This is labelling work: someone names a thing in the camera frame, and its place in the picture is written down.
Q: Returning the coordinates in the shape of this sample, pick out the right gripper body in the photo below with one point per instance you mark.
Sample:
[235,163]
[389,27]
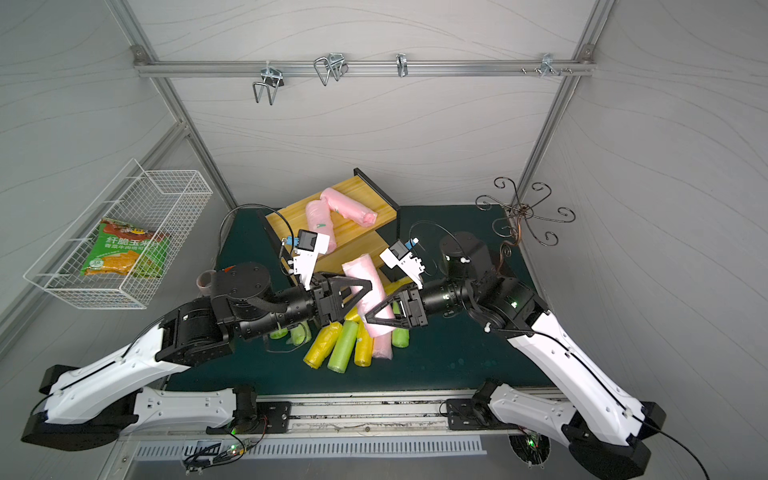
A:
[411,303]

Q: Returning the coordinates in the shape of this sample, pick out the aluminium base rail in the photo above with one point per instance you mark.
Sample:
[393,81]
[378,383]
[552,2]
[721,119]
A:
[345,415]

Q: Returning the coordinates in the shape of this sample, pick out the pink roll front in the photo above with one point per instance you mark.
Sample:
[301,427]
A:
[382,347]

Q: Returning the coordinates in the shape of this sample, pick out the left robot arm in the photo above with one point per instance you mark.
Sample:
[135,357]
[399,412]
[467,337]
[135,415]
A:
[87,407]

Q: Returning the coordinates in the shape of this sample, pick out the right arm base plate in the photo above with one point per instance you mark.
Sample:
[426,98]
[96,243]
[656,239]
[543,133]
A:
[466,415]

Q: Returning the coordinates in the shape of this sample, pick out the white wire basket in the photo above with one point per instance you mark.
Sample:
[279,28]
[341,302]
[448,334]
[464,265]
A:
[165,201]

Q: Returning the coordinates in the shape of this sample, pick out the green roll front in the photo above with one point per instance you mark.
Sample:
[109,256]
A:
[341,354]

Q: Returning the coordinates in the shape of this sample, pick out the aluminium top rail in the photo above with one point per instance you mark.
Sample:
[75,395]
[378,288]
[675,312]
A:
[581,66]

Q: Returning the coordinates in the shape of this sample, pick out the yellow roll lying diagonal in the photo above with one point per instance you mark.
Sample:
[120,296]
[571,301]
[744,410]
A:
[353,315]

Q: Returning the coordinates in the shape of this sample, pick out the yellow roll front left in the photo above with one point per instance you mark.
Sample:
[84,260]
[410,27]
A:
[323,345]

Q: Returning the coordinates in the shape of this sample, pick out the metal hook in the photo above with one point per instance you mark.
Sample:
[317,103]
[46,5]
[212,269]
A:
[401,65]
[267,87]
[547,68]
[331,66]

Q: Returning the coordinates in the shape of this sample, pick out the yellow roll front middle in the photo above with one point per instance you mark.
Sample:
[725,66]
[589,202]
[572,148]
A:
[363,352]

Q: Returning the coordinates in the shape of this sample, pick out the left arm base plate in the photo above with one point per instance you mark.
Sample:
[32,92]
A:
[267,418]

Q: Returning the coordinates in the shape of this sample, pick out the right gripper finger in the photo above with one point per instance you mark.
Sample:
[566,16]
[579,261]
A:
[398,301]
[388,318]

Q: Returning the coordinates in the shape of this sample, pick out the yellow roll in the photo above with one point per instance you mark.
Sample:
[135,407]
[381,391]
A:
[396,285]
[323,345]
[363,352]

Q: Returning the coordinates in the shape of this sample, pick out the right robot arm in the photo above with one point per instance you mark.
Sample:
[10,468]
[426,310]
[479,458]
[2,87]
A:
[602,426]

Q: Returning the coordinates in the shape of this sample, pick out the yellow roll upper right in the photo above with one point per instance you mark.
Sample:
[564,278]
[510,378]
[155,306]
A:
[396,285]

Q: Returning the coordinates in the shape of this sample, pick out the green roll beside shelf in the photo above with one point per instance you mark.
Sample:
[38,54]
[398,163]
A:
[300,334]

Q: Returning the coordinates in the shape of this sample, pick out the copper wire jewelry stand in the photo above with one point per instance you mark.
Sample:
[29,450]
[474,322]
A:
[517,214]

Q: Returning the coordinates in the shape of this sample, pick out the green roll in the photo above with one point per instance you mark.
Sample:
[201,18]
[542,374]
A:
[278,334]
[400,338]
[300,334]
[341,354]

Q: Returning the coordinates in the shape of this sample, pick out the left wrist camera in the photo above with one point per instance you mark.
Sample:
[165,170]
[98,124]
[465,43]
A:
[306,248]

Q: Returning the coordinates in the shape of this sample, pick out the clear plastic goblet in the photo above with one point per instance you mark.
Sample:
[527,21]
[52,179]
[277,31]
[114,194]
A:
[204,282]

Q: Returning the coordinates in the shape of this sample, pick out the green snack bag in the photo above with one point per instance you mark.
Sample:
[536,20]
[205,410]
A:
[124,249]

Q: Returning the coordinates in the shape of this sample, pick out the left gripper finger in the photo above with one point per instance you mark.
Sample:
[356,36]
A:
[340,284]
[354,306]

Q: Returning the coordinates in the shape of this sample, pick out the pink roll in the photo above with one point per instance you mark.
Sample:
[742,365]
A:
[382,347]
[363,268]
[349,208]
[318,215]

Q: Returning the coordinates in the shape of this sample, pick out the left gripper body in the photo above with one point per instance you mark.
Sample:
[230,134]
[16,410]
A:
[327,297]

